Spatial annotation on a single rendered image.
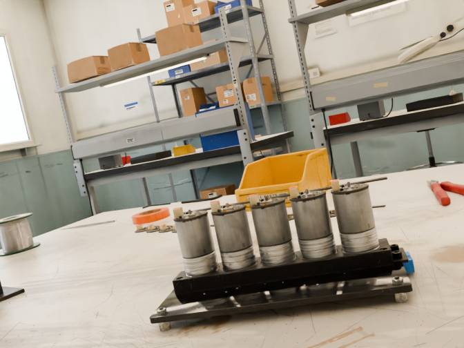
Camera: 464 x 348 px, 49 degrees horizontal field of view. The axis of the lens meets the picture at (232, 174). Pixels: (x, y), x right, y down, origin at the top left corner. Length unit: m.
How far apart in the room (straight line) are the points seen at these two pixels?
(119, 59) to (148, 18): 2.47
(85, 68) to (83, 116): 2.92
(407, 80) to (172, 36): 1.39
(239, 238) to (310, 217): 0.05
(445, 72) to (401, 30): 2.22
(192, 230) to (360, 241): 0.11
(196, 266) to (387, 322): 0.14
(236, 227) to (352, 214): 0.08
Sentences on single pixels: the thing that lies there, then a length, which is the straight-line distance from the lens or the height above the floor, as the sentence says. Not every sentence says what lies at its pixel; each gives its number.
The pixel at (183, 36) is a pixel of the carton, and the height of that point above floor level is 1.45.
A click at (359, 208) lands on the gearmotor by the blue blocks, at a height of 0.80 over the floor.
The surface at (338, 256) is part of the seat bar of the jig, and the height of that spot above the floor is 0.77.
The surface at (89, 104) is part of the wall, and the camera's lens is 6.38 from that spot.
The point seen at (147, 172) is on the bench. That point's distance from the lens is 3.35.
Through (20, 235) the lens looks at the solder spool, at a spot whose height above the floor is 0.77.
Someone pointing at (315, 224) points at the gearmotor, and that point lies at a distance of 0.34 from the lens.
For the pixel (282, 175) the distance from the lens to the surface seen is 0.78.
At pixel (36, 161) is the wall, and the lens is 6.10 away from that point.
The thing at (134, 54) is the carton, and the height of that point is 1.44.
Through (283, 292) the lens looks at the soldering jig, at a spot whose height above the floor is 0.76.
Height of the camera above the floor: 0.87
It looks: 5 degrees down
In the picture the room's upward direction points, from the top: 12 degrees counter-clockwise
